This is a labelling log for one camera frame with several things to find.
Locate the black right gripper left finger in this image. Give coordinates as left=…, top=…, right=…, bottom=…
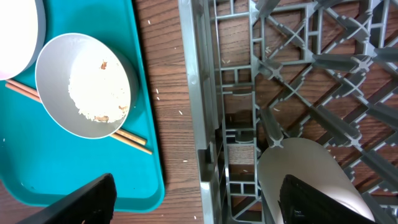
left=18, top=173, right=117, bottom=224

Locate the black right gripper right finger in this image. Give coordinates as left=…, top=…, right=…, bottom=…
left=279, top=174, right=375, bottom=224

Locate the white paper cup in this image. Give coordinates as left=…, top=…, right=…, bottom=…
left=257, top=138, right=374, bottom=223

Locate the leftover white rice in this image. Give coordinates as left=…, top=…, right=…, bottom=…
left=68, top=50, right=131, bottom=123

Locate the grey bowl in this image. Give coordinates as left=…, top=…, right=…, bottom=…
left=35, top=33, right=139, bottom=139

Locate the large white pink-rimmed plate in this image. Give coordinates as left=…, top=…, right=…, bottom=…
left=1, top=0, right=46, bottom=80

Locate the grey dishwasher rack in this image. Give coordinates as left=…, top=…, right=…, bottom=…
left=178, top=0, right=397, bottom=223

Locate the teal serving tray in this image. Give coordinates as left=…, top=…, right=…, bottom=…
left=1, top=0, right=165, bottom=213

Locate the upper wooden chopstick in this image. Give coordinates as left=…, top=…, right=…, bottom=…
left=6, top=79, right=147, bottom=146

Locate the wooden chopstick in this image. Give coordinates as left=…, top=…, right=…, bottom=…
left=6, top=79, right=147, bottom=146
left=4, top=82, right=154, bottom=156

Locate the lower wooden chopstick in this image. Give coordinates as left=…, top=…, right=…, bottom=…
left=4, top=82, right=154, bottom=156

